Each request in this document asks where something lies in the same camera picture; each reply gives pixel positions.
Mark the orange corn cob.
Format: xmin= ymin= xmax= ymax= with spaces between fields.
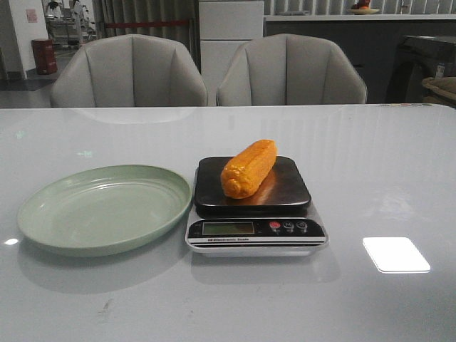
xmin=220 ymin=140 xmax=277 ymax=199

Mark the black silver kitchen scale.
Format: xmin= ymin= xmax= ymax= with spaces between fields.
xmin=185 ymin=156 xmax=329 ymax=257

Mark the right grey upholstered chair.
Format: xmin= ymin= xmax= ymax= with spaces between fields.
xmin=216 ymin=33 xmax=368 ymax=106

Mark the grey upholstered chair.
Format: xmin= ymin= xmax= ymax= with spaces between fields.
xmin=216 ymin=33 xmax=368 ymax=106
xmin=50 ymin=34 xmax=207 ymax=108

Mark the pale green round plate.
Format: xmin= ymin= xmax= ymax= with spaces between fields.
xmin=17 ymin=165 xmax=192 ymax=257

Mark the left grey upholstered chair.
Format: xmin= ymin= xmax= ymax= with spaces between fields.
xmin=50 ymin=34 xmax=207 ymax=108

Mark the white cabinet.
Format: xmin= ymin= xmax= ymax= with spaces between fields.
xmin=198 ymin=1 xmax=264 ymax=106

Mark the red barrier belt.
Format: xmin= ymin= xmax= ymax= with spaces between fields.
xmin=104 ymin=19 xmax=191 ymax=29

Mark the dark grey counter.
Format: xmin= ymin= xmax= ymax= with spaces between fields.
xmin=264 ymin=14 xmax=455 ymax=103

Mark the fruit bowl on counter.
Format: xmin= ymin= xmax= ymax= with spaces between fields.
xmin=348 ymin=0 xmax=380 ymax=15

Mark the red trash bin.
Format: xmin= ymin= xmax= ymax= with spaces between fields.
xmin=31 ymin=38 xmax=58 ymax=75

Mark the dark armchair at right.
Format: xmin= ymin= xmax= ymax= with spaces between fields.
xmin=385 ymin=36 xmax=455 ymax=103

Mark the beige cushion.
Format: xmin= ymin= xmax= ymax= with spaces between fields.
xmin=422 ymin=76 xmax=456 ymax=108

